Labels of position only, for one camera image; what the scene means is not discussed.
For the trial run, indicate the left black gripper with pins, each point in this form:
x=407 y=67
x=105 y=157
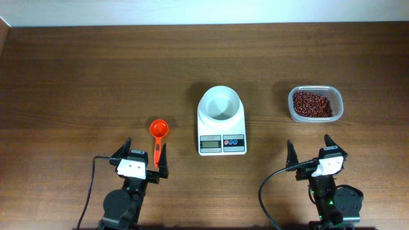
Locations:
x=152 y=174

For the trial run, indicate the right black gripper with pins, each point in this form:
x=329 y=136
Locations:
x=305 y=172

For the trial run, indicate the orange plastic measuring scoop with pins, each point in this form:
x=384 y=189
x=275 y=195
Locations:
x=159 y=129

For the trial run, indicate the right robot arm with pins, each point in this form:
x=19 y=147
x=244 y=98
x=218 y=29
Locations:
x=338 y=206

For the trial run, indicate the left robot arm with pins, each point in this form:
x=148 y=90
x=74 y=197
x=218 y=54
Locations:
x=122 y=207

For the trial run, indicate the white digital kitchen scale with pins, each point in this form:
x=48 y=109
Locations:
x=217 y=138

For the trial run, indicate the white round bowl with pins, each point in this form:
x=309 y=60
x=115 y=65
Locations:
x=219 y=103

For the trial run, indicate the red adzuki beans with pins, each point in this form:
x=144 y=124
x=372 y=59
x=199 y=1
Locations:
x=311 y=105

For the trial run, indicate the clear plastic food container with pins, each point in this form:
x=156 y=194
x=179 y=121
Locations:
x=334 y=96

